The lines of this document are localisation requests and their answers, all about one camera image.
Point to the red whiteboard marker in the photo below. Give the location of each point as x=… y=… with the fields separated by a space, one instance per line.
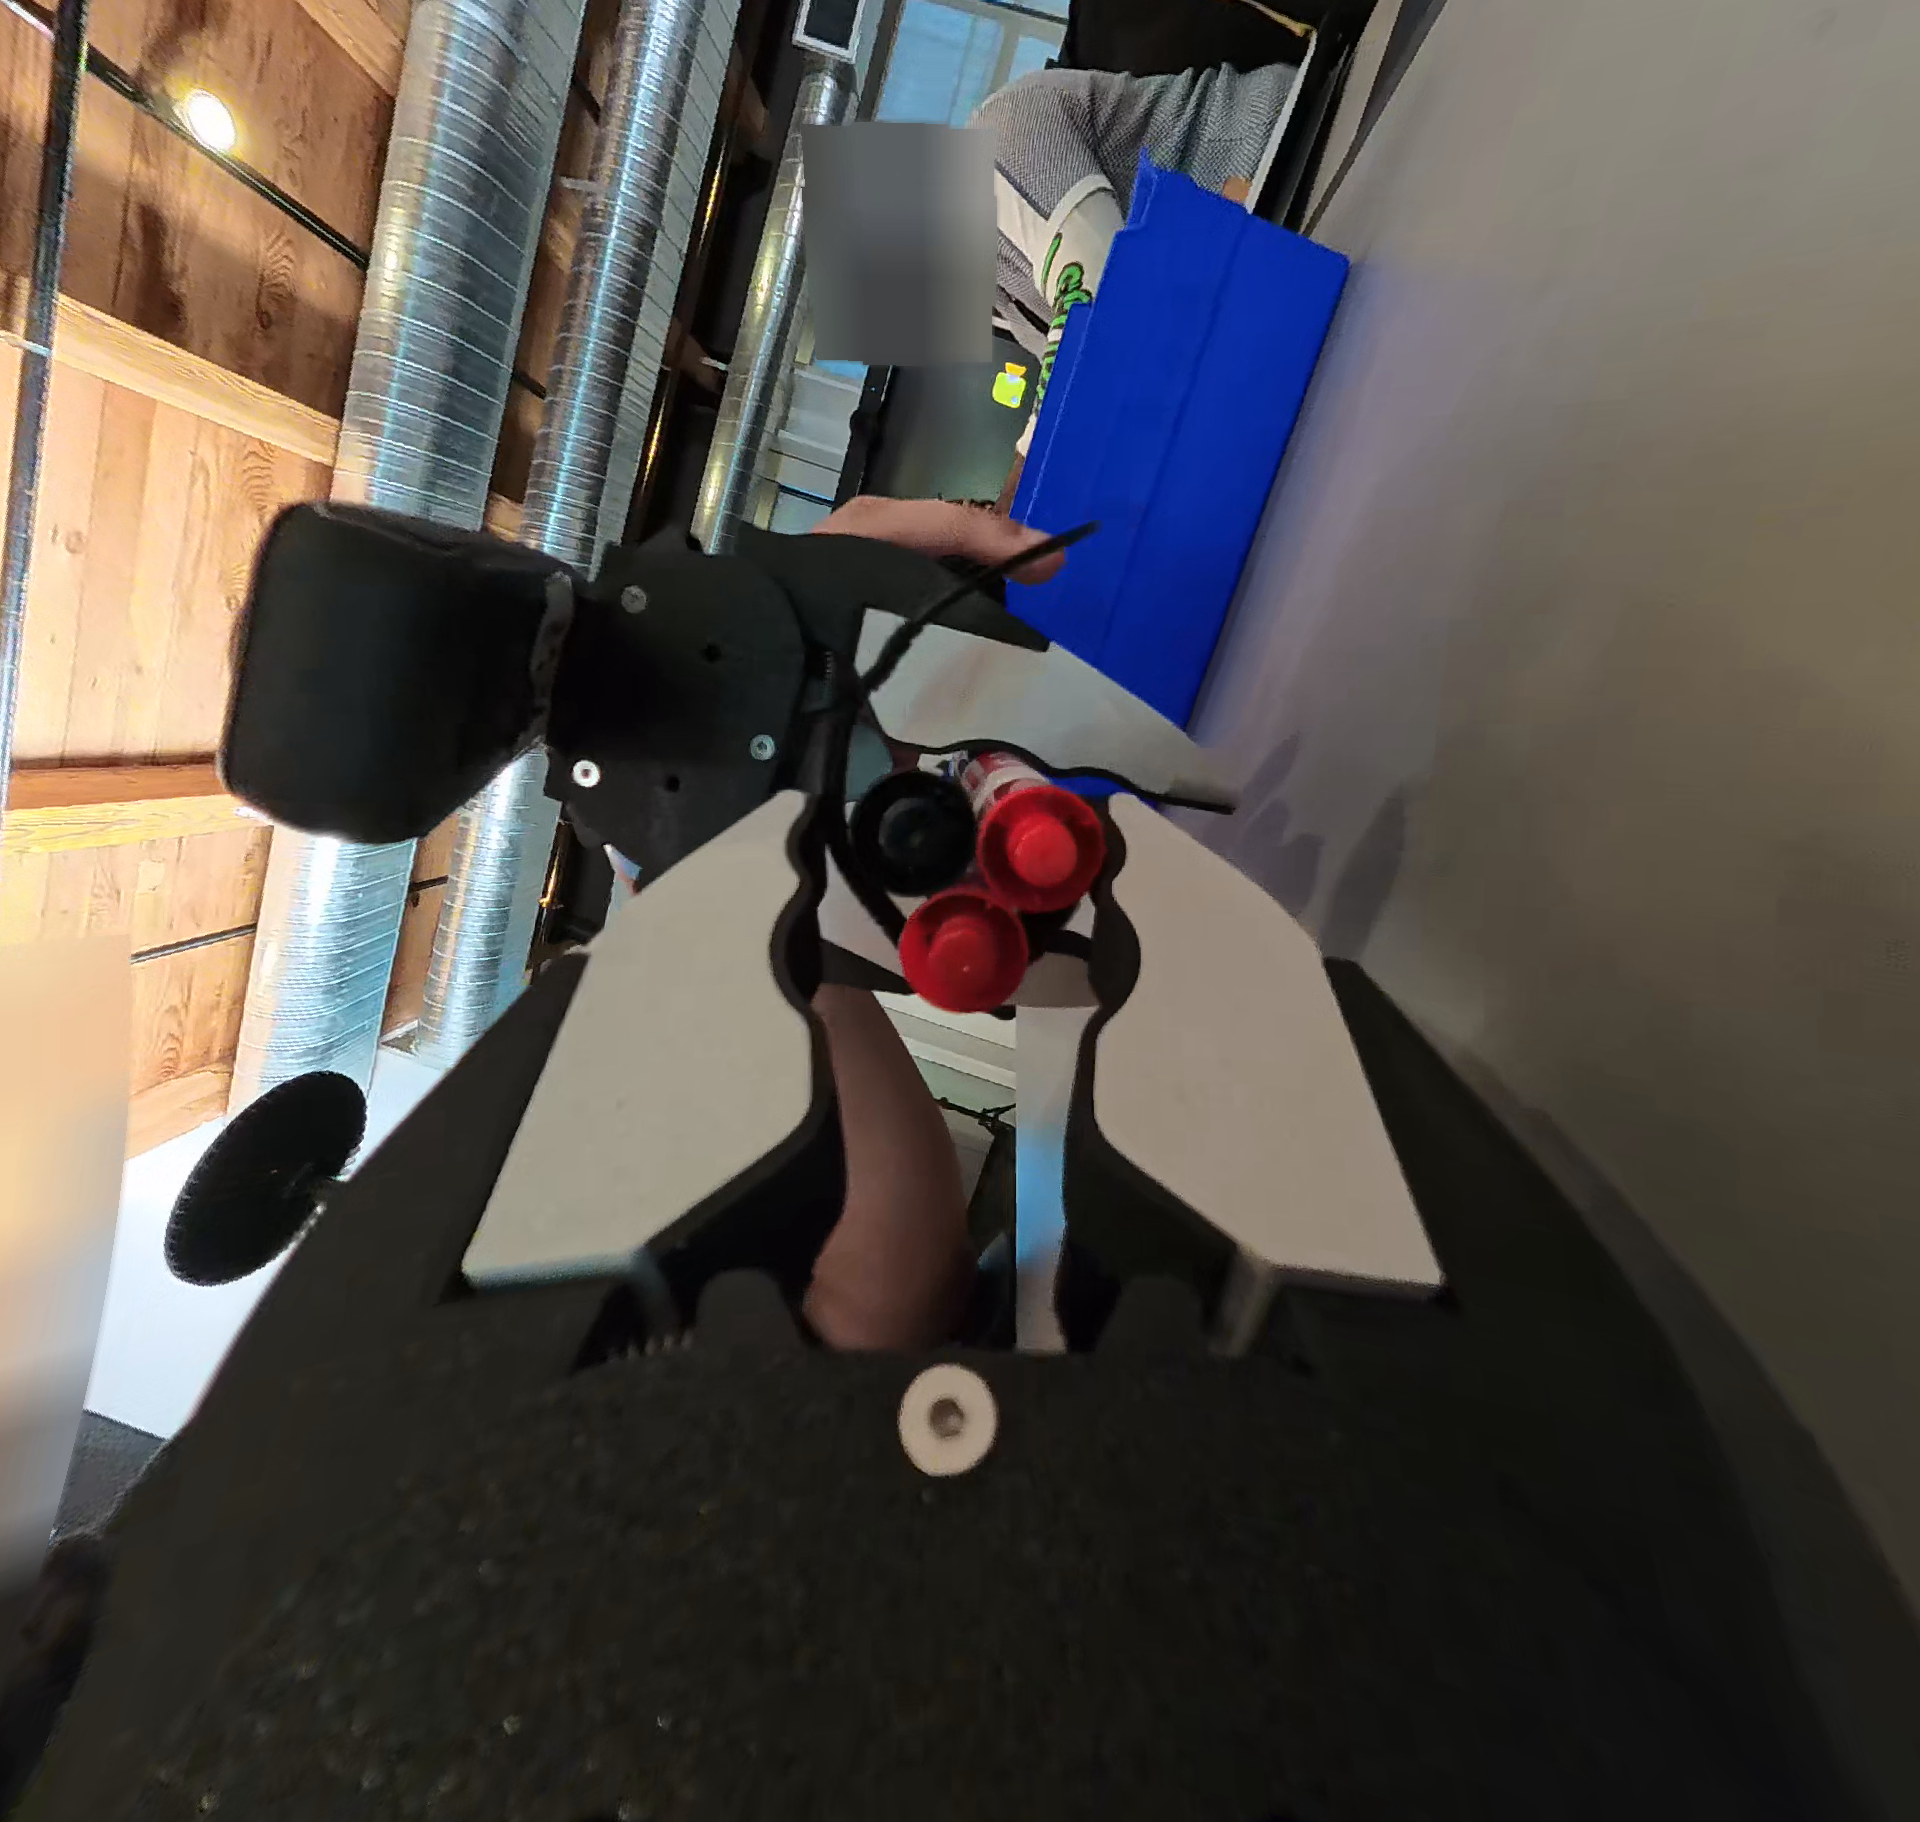
x=1038 y=850
x=960 y=951

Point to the person's left hand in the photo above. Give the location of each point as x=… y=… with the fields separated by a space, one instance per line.
x=960 y=526

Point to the black round disc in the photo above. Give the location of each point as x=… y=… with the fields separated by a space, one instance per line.
x=270 y=1178

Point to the large blue plastic bin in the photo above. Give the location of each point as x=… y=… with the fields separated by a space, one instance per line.
x=1201 y=428

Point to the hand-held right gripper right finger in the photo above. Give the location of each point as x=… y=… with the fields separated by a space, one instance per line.
x=1246 y=1087

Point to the medium silver air duct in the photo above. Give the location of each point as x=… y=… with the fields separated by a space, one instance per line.
x=630 y=202

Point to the black metal pipe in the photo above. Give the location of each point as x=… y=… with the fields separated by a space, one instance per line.
x=60 y=126

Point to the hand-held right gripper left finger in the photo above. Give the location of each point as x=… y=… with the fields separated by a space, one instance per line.
x=646 y=1042

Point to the round ceiling light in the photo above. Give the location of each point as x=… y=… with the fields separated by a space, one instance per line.
x=207 y=120

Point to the narrow silver air duct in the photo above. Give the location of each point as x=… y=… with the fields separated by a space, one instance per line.
x=766 y=307

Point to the person's left forearm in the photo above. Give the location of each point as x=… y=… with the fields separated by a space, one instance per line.
x=886 y=1178

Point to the wide silver air duct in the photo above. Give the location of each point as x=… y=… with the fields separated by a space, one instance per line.
x=450 y=202

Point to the black whiteboard marker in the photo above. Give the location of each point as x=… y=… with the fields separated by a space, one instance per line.
x=907 y=833

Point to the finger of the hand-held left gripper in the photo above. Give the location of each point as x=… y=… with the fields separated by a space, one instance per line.
x=862 y=938
x=1020 y=698

